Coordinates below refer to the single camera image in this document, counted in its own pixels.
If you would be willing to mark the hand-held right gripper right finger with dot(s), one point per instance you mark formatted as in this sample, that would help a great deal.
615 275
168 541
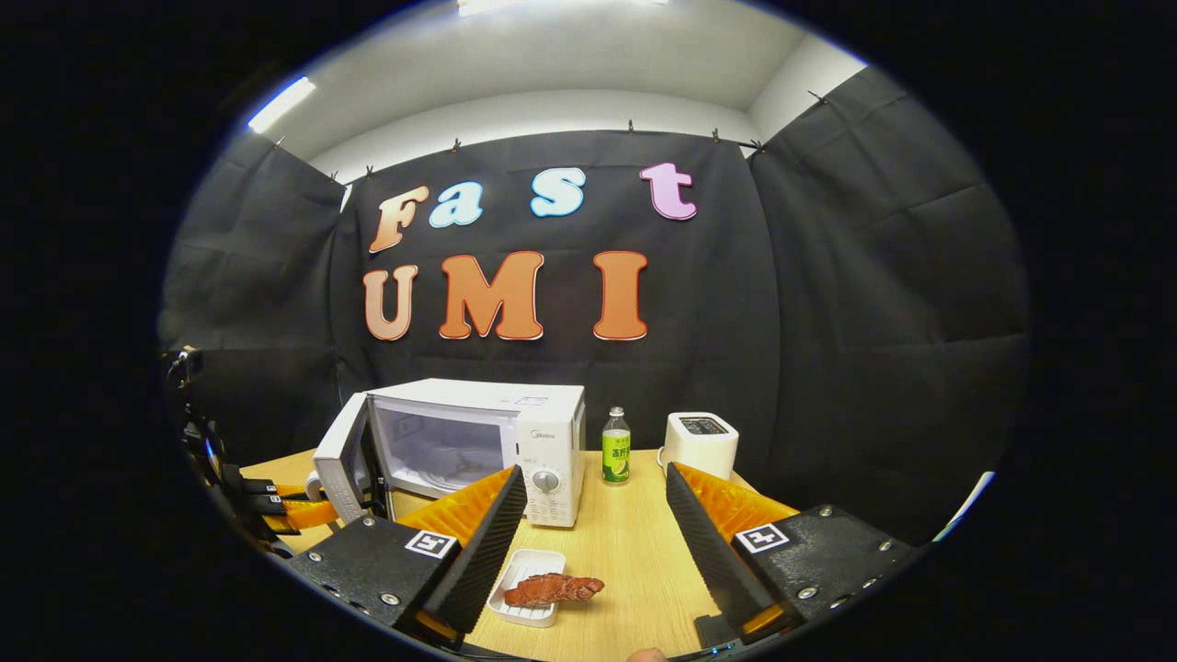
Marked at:
713 552

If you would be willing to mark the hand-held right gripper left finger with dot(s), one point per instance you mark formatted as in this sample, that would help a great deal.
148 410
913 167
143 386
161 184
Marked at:
478 561

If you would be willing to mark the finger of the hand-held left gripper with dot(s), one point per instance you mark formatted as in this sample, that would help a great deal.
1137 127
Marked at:
276 488
308 513

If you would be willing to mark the brown roasted meat piece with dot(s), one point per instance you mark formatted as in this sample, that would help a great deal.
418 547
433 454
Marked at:
552 588

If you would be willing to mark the white microwave oven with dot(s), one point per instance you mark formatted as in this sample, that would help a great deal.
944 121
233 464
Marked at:
542 432

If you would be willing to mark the white rectangular plastic tray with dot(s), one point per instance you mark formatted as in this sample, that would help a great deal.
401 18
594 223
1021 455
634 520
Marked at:
515 611

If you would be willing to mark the glass turntable plate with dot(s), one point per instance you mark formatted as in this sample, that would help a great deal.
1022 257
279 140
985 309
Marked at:
451 473

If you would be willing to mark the cream toaster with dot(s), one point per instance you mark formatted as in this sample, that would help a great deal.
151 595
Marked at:
703 450

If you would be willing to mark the green label drink bottle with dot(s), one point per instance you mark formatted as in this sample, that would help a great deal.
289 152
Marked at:
616 455

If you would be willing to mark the white ceiling light tube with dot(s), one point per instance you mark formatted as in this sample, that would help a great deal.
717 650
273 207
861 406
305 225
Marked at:
280 104

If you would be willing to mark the white ceiling light panel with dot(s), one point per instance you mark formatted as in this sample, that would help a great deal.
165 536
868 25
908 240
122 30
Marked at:
487 5

